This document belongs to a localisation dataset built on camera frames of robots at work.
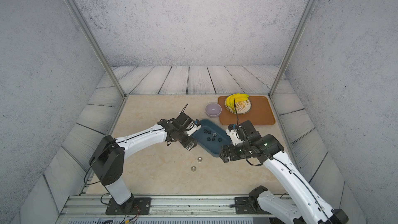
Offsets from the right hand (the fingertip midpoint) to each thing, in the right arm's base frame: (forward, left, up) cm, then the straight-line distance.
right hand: (229, 153), depth 70 cm
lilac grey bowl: (+39, +6, -17) cm, 43 cm away
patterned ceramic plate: (+43, -15, -19) cm, 49 cm away
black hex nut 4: (+18, +2, -19) cm, 26 cm away
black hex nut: (+23, +11, -18) cm, 32 cm away
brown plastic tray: (+38, -27, -18) cm, 50 cm away
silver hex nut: (+5, +14, -20) cm, 25 cm away
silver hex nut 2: (0, +17, -19) cm, 26 cm away
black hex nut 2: (+23, +9, -18) cm, 30 cm away
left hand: (+12, +17, -11) cm, 24 cm away
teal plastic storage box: (+19, +8, -18) cm, 28 cm away
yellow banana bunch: (+48, -12, -13) cm, 51 cm away
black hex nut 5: (+18, +6, -19) cm, 26 cm away
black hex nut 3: (+18, +9, -19) cm, 27 cm away
